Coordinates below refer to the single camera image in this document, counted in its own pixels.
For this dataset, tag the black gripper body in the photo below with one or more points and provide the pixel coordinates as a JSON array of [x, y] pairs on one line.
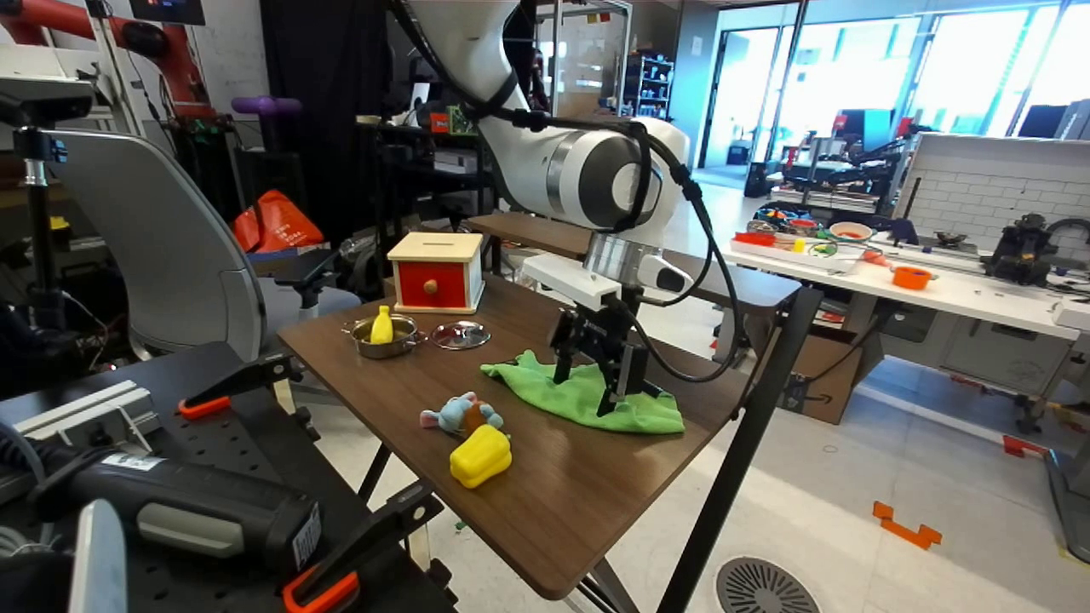
[[607, 327]]

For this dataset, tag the green cloth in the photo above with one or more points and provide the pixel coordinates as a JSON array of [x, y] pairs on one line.
[[539, 388]]

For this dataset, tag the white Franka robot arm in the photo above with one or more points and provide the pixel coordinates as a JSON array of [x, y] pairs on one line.
[[546, 171]]

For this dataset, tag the small glass dish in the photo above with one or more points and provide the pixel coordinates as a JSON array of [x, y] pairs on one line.
[[460, 335]]

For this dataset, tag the blue plush toy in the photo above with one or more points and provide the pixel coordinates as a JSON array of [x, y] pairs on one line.
[[454, 411]]

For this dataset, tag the yellow plastic block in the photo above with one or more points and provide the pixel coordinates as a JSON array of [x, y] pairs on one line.
[[477, 457]]

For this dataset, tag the black stand pole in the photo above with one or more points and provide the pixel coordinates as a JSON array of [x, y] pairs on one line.
[[738, 454]]

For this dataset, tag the red wooden drawer box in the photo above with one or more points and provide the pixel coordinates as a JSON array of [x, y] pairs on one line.
[[430, 285]]

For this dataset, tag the metal bowl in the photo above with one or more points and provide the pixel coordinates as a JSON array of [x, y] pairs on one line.
[[394, 347]]

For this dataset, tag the red tray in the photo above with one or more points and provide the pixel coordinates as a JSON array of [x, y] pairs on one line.
[[758, 239]]

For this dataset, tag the small yellow toy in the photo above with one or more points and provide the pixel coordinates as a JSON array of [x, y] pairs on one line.
[[381, 327]]

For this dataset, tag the cardboard box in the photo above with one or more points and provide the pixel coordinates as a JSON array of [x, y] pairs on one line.
[[834, 378]]

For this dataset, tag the round floor drain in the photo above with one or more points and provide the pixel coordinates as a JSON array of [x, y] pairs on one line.
[[759, 588]]

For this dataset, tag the orange bowl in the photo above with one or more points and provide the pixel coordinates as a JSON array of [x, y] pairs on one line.
[[910, 279]]

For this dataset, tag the orange bag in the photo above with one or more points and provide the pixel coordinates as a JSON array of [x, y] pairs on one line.
[[274, 222]]

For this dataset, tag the black breadboard cart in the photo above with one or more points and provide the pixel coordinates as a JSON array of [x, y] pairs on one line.
[[248, 447]]

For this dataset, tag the white workbench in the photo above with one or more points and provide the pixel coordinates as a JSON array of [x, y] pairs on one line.
[[965, 293]]

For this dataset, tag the purple bar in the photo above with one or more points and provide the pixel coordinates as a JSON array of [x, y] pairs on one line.
[[268, 106]]

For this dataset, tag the black power unit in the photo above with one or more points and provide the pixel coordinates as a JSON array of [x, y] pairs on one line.
[[190, 507]]

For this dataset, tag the white perforated panel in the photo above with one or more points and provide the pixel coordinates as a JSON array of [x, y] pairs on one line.
[[989, 190]]

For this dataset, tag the grey chair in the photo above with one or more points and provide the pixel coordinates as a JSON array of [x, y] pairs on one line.
[[171, 239]]

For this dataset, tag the black machine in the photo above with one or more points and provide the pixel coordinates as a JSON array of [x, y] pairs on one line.
[[1019, 255]]

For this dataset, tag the grey plate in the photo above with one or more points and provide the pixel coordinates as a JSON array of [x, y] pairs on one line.
[[101, 563]]

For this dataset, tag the red pipe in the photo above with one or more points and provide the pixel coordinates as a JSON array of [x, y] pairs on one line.
[[69, 20]]

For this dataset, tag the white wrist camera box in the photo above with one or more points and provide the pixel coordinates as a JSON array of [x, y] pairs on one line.
[[565, 279]]

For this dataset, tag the white rail bracket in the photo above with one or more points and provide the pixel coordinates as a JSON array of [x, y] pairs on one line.
[[78, 411]]

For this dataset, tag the black camera on tripod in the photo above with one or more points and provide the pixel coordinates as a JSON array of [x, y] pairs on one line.
[[37, 171]]

